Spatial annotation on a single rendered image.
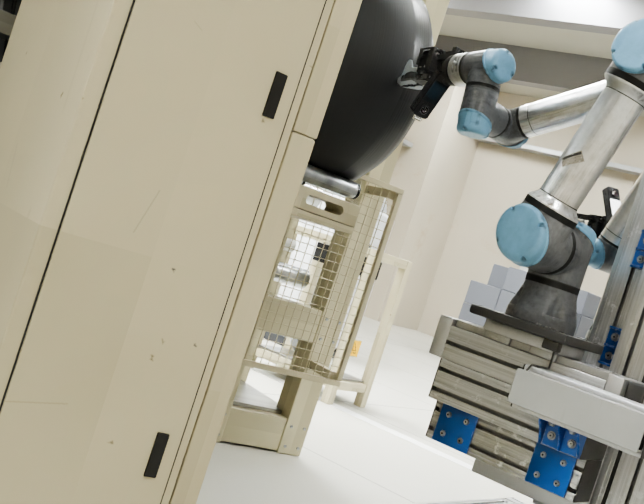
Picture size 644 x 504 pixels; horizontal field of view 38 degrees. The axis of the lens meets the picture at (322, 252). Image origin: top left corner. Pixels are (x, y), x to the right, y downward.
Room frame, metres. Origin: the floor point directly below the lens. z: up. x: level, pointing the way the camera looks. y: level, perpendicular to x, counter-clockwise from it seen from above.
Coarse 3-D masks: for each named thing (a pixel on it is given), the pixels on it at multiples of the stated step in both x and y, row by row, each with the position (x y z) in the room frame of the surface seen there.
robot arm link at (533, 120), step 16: (560, 96) 2.06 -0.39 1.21; (576, 96) 2.03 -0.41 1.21; (592, 96) 2.01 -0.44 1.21; (512, 112) 2.13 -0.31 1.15; (528, 112) 2.10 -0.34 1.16; (544, 112) 2.08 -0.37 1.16; (560, 112) 2.06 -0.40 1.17; (576, 112) 2.04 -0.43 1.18; (512, 128) 2.13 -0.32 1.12; (528, 128) 2.11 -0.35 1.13; (544, 128) 2.09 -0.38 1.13; (560, 128) 2.09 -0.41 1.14; (512, 144) 2.18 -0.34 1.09
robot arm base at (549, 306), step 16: (528, 288) 1.99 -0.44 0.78; (544, 288) 1.97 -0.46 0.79; (560, 288) 1.97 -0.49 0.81; (576, 288) 1.98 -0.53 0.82; (512, 304) 2.01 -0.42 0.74; (528, 304) 1.97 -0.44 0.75; (544, 304) 1.96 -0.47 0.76; (560, 304) 1.97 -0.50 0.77; (576, 304) 2.00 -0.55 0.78; (528, 320) 1.96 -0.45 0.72; (544, 320) 1.95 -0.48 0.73; (560, 320) 1.95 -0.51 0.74; (576, 320) 2.00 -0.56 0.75
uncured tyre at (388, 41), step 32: (384, 0) 2.34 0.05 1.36; (416, 0) 2.44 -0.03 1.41; (352, 32) 2.28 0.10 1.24; (384, 32) 2.31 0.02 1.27; (416, 32) 2.38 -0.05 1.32; (352, 64) 2.27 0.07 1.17; (384, 64) 2.31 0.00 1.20; (416, 64) 2.36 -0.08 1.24; (352, 96) 2.29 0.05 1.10; (384, 96) 2.33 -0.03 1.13; (416, 96) 2.38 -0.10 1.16; (320, 128) 2.33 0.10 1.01; (352, 128) 2.35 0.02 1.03; (384, 128) 2.38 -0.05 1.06; (320, 160) 2.42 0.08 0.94; (352, 160) 2.43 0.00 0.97; (384, 160) 2.51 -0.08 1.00
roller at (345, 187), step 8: (312, 168) 2.42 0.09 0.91; (304, 176) 2.41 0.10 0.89; (312, 176) 2.42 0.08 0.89; (320, 176) 2.43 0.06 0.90; (328, 176) 2.45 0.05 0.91; (336, 176) 2.47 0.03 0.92; (320, 184) 2.44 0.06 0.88; (328, 184) 2.45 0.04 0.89; (336, 184) 2.46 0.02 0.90; (344, 184) 2.47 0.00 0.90; (352, 184) 2.49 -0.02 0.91; (336, 192) 2.48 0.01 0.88; (344, 192) 2.48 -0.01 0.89; (352, 192) 2.49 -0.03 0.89
